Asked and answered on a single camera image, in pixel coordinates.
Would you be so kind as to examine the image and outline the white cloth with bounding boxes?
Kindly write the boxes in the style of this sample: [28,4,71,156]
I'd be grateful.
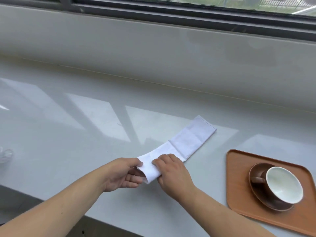
[136,115,217,185]

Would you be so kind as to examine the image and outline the brown cup with white inside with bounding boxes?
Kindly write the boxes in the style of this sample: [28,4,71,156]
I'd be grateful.
[251,166,304,207]

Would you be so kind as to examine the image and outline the person's left hand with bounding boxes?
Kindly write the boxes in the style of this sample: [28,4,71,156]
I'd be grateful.
[102,157,144,193]

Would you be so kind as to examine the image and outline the orange-brown rectangular tray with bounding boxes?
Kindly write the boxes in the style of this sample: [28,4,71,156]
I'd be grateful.
[226,149,316,237]

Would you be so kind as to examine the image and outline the person's right forearm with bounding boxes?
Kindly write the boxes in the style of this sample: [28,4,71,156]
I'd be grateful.
[176,186,275,237]

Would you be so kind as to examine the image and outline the person's left forearm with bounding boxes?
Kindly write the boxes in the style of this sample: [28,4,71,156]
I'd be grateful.
[0,173,109,237]

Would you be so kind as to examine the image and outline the person's right hand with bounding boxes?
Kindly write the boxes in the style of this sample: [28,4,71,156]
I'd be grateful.
[152,153,197,196]

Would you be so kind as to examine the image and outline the dark window frame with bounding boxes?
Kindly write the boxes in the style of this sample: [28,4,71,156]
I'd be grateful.
[0,0,316,43]

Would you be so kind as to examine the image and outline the brown saucer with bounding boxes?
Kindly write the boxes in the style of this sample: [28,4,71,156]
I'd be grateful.
[248,162,296,211]

